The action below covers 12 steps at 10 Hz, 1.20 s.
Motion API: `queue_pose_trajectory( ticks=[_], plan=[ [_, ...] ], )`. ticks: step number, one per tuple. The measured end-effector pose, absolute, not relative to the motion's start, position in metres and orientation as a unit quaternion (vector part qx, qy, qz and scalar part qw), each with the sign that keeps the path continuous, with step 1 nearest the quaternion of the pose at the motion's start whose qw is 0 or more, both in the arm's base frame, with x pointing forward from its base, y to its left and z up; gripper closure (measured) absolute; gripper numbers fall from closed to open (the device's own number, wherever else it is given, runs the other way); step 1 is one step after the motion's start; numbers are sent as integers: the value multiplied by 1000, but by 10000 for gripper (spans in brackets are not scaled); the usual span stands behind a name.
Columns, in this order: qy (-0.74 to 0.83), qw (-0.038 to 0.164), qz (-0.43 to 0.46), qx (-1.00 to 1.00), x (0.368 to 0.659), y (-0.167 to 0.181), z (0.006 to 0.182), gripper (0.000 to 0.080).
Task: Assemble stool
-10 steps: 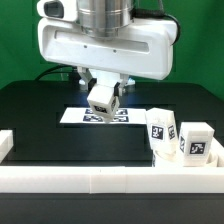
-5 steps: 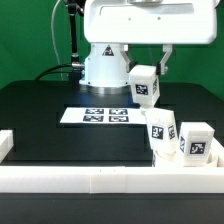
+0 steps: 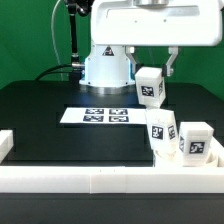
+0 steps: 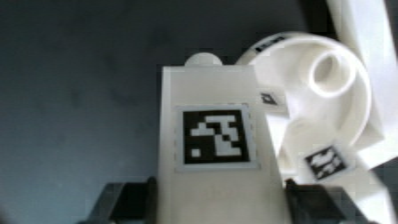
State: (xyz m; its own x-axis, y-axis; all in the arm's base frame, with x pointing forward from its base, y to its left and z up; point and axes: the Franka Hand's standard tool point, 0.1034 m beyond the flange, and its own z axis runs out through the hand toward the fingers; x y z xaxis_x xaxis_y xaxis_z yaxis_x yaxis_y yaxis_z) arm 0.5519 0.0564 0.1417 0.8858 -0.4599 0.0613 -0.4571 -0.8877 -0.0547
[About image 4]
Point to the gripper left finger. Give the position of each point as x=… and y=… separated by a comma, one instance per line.
x=126, y=204

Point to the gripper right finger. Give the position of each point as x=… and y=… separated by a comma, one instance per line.
x=322, y=205

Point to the white stool leg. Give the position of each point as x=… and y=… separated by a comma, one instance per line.
x=274, y=108
x=322, y=163
x=219, y=178

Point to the white round stool seat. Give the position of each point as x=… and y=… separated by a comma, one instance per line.
x=307, y=65

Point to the white right fence bar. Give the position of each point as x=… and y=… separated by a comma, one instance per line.
x=363, y=28

